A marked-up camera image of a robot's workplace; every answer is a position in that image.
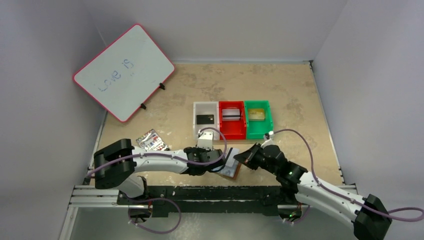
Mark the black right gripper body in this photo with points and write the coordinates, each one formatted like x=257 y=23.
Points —
x=250 y=159

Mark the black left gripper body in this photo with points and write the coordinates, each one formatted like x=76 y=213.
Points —
x=218 y=157

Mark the green plastic bin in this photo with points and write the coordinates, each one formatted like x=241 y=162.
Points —
x=256 y=129

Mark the brown leather card holder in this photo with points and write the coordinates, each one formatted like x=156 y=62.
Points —
x=230 y=172

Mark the white plastic bin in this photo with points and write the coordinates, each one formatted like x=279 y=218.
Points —
x=205 y=107

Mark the pack of coloured markers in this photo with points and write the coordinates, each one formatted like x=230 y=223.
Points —
x=151 y=141

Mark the red plastic bin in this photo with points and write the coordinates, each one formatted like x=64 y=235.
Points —
x=233 y=130

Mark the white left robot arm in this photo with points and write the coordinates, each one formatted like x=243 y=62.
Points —
x=115 y=165

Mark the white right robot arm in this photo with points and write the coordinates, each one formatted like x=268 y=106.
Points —
x=357 y=212

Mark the black credit card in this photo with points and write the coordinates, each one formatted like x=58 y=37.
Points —
x=205 y=119

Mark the gold credit card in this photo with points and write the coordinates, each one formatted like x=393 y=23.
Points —
x=256 y=114

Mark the silver credit card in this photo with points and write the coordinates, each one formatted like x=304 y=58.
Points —
x=231 y=114

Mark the pink framed whiteboard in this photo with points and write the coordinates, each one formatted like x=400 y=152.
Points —
x=126 y=73

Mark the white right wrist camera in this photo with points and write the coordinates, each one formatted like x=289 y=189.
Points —
x=268 y=139

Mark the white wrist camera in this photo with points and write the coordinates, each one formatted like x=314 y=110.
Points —
x=205 y=140
x=268 y=139

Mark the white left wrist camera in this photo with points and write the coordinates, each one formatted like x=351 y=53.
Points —
x=205 y=140

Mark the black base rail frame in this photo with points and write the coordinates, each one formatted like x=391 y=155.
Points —
x=161 y=200

